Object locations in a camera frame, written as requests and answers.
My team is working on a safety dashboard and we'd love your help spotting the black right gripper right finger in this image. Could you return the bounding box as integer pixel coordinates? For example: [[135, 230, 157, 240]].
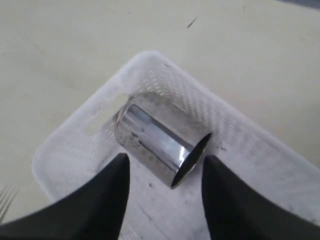
[[201, 155, 320, 240]]

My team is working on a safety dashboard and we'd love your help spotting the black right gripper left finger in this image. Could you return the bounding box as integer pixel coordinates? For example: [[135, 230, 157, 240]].
[[0, 153, 130, 240]]

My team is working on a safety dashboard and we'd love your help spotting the silver metal fork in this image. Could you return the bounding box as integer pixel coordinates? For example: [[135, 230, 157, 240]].
[[0, 185, 18, 223]]

